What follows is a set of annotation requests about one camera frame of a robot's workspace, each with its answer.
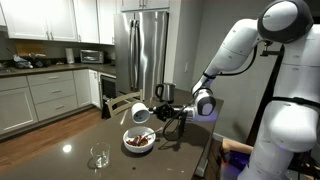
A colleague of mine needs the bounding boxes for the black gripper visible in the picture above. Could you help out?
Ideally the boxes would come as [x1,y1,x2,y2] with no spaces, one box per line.
[148,102,188,123]

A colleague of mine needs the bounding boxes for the white ceramic mug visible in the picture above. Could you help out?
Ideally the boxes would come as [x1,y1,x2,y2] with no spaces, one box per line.
[130,102,151,125]

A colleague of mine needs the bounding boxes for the brown cereal pieces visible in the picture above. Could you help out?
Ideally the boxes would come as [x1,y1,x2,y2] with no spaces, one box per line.
[125,134,149,148]

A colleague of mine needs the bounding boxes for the white ceramic bowl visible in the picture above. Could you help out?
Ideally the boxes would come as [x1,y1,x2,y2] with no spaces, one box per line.
[122,125,156,154]

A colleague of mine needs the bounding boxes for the stainless steel electric kettle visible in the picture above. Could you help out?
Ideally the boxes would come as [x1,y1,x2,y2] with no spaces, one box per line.
[155,82,177,104]

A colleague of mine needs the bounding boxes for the metal spoon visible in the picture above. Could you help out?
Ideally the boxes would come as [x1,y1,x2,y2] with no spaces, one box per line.
[141,127,164,139]

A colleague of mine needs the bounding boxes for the light wooden chair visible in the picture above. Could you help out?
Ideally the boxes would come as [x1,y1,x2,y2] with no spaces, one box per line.
[105,89,144,118]

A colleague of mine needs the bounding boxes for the black undercounter appliance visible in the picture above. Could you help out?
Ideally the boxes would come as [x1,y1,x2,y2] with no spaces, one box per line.
[99,73,117,119]

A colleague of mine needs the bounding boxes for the stainless steel refrigerator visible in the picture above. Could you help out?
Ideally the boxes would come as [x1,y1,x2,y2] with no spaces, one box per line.
[113,10,169,101]

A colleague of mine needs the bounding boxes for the clear drinking glass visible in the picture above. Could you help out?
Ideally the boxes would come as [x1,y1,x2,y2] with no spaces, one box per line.
[90,141,111,168]

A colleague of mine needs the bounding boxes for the silver toaster oven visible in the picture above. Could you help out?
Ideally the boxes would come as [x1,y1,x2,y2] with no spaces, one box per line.
[79,49,105,64]

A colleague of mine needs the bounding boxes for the white paper towel roll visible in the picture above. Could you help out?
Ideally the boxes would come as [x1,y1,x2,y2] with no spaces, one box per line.
[64,47,76,65]

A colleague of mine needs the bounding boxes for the white cabinets above refrigerator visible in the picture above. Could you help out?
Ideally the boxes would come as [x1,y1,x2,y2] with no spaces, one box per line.
[120,0,170,12]

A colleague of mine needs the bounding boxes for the white lower kitchen cabinets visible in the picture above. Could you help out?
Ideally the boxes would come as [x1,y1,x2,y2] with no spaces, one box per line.
[0,68,102,136]

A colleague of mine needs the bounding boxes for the white kitchen cabinets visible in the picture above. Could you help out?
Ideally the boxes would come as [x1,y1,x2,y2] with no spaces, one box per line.
[0,68,102,136]
[0,0,118,45]

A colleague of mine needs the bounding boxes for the dark kitchen countertop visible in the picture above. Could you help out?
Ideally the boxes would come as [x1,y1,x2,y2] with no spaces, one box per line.
[0,62,117,78]

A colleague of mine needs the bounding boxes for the cluttered dish rack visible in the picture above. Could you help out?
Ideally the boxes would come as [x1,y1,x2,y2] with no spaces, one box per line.
[6,47,48,69]

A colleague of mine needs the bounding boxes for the wooden cutting board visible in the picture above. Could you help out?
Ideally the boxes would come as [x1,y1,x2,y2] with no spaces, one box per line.
[14,40,44,57]

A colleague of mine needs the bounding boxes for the white upper kitchen cabinets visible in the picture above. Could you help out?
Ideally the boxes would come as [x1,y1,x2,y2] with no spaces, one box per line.
[0,0,118,45]

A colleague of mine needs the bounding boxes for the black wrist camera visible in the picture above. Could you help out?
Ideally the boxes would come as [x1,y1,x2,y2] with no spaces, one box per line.
[178,114,188,138]

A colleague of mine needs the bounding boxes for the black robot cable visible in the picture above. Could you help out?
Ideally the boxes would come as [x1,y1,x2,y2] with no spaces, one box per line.
[162,43,259,143]

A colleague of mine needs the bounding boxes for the black camera stand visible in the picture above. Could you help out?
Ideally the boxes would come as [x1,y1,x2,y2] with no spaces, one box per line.
[245,37,288,146]

